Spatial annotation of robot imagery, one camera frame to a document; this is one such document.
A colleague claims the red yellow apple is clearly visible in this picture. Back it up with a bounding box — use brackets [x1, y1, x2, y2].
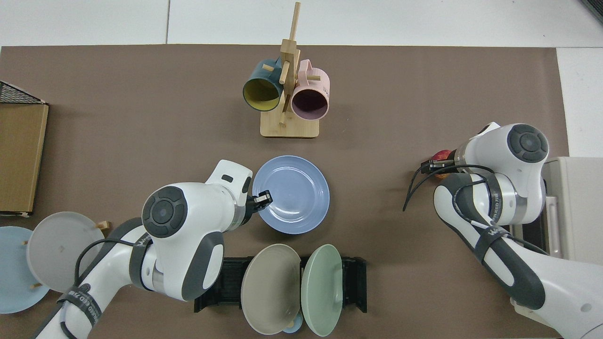
[433, 150, 454, 180]

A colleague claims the black dish rack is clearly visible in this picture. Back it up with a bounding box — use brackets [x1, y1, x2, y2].
[194, 256, 367, 314]

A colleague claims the beige plate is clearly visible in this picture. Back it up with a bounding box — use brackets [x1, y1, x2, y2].
[241, 243, 302, 335]

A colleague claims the green plate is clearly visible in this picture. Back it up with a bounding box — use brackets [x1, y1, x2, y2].
[301, 244, 343, 337]

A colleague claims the wooden plate stand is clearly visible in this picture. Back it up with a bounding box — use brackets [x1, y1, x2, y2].
[21, 220, 111, 289]

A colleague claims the pale grey plate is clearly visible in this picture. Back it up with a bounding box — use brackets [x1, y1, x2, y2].
[26, 211, 105, 294]

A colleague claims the light blue plate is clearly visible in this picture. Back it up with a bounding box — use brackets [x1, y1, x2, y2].
[0, 226, 50, 315]

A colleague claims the wooden cup stand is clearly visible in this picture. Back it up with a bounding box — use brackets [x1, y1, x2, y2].
[260, 2, 321, 138]

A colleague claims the dark teal cup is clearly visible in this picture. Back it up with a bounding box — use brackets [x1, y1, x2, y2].
[243, 57, 285, 112]

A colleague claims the brown table cloth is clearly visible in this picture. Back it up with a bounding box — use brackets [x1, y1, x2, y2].
[0, 45, 570, 339]

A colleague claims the small blue round thing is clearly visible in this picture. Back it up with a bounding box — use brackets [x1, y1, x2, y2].
[282, 313, 303, 334]

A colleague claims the pink cup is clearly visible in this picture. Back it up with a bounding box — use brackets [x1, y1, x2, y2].
[291, 59, 330, 120]

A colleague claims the pale toaster oven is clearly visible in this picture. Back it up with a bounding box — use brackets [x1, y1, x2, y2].
[511, 156, 603, 314]

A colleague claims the dark grey object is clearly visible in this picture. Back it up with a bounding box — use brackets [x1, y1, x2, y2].
[579, 0, 603, 25]

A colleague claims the wire basket with wooden floor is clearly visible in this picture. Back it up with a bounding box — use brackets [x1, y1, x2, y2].
[0, 81, 49, 218]

